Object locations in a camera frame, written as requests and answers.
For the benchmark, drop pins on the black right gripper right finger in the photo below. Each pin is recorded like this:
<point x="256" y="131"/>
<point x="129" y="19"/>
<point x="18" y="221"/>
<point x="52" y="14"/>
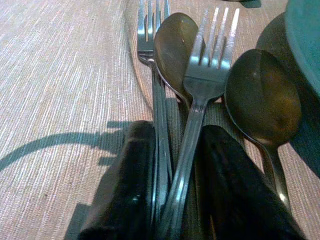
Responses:
<point x="235" y="195"/>

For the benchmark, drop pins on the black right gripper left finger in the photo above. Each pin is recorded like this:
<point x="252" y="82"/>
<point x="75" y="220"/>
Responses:
<point x="125" y="190"/>

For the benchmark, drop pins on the silver metal fork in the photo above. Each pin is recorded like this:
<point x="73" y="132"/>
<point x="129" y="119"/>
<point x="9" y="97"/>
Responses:
<point x="160" y="125"/>
<point x="197" y="105"/>

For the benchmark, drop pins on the silver metal spoon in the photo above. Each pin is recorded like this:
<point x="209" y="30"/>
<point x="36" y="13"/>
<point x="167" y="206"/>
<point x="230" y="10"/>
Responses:
<point x="175" y="55"/>
<point x="265" y="100"/>

